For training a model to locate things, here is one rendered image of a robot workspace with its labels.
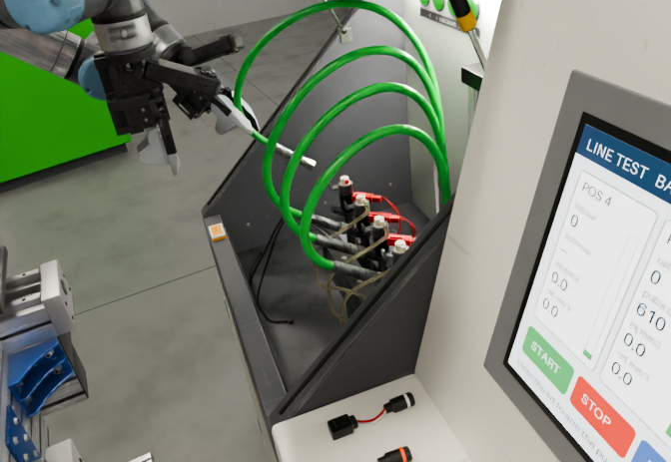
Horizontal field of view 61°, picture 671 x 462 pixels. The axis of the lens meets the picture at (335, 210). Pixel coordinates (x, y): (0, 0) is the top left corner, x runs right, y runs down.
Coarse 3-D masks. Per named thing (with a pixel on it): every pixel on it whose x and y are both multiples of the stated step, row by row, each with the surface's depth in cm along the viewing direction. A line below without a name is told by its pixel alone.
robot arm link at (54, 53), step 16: (0, 32) 88; (16, 32) 89; (32, 32) 90; (64, 32) 93; (0, 48) 90; (16, 48) 90; (32, 48) 90; (48, 48) 91; (64, 48) 92; (80, 48) 94; (96, 48) 96; (32, 64) 93; (48, 64) 93; (64, 64) 93; (80, 64) 94; (80, 80) 94; (96, 80) 94; (96, 96) 95
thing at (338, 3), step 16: (336, 0) 97; (352, 0) 97; (304, 16) 98; (384, 16) 98; (272, 32) 100; (256, 48) 101; (416, 48) 100; (240, 80) 105; (432, 80) 103; (240, 96) 107
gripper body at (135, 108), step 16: (96, 64) 82; (112, 64) 82; (112, 80) 83; (128, 80) 85; (144, 80) 85; (112, 96) 85; (128, 96) 85; (144, 96) 84; (160, 96) 85; (112, 112) 84; (128, 112) 85; (144, 112) 86; (128, 128) 86; (144, 128) 87
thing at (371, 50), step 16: (368, 48) 87; (384, 48) 88; (336, 64) 86; (416, 64) 91; (320, 80) 87; (304, 96) 87; (432, 96) 95; (288, 112) 87; (272, 144) 89; (272, 192) 93; (320, 224) 99; (336, 224) 100
